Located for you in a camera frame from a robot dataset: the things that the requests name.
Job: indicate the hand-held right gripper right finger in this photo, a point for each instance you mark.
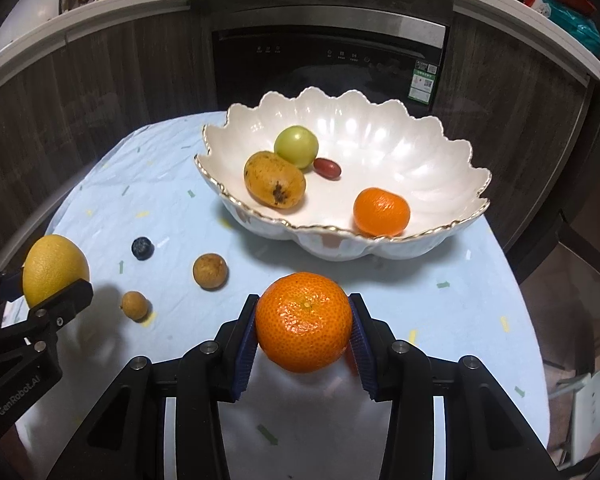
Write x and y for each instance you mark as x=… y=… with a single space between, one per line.
x=365 y=355

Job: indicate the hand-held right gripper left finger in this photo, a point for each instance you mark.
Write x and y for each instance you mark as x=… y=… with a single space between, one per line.
x=242 y=360

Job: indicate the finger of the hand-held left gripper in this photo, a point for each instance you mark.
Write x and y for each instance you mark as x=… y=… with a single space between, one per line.
x=5 y=285
x=67 y=300

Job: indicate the yellow lemon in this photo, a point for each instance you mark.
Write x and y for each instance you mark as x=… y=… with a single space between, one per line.
x=52 y=265

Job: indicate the brown longan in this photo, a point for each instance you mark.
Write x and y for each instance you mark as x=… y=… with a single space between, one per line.
x=135 y=305
x=210 y=271

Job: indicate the orange tangerine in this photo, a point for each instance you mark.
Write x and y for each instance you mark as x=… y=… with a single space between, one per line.
x=304 y=322
x=381 y=212

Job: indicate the blueberry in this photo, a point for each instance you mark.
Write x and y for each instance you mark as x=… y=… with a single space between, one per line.
x=142 y=248

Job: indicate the spotted yellow mango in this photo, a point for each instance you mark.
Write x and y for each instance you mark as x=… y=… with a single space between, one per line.
x=274 y=180

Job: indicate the red grape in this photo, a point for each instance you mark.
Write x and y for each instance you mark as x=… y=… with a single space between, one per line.
x=326 y=168

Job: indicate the white scalloped bowl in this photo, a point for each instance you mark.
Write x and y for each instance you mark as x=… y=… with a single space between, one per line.
x=380 y=135

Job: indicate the light blue confetti tablecloth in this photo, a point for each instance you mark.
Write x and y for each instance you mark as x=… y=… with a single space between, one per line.
x=430 y=310

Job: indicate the white plastic stool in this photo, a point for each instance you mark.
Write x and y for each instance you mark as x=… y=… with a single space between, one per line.
x=587 y=410

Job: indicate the dark wood kitchen cabinet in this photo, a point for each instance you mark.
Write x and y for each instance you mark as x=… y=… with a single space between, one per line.
x=130 y=70

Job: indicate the black built-in dishwasher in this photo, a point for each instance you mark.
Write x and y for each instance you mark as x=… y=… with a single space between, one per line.
x=330 y=60

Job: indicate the teal wipes package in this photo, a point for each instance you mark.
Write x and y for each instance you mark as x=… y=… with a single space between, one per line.
x=575 y=25

